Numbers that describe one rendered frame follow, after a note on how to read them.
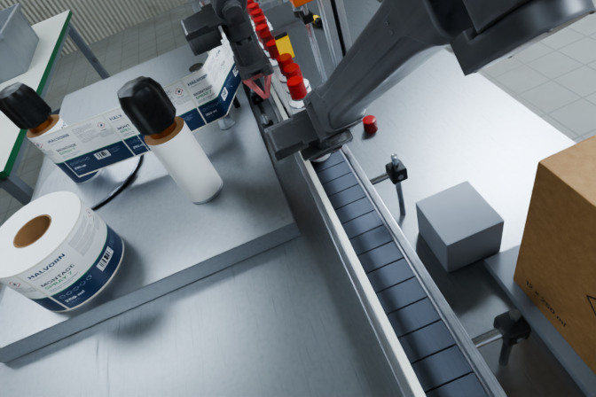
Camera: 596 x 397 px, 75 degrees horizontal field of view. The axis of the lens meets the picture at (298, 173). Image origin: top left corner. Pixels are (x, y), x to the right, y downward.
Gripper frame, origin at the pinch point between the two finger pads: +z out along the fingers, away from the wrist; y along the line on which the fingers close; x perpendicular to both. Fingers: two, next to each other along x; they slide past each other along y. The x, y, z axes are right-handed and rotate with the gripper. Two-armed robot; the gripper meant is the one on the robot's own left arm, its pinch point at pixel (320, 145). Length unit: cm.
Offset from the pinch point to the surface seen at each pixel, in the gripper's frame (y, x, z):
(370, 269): 2.6, 25.5, -12.0
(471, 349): -2.3, 36.1, -30.3
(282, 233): 14.5, 13.5, -0.3
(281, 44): -0.9, -22.6, -3.8
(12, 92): 58, -40, 2
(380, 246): -0.9, 22.9, -10.2
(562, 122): -124, 15, 103
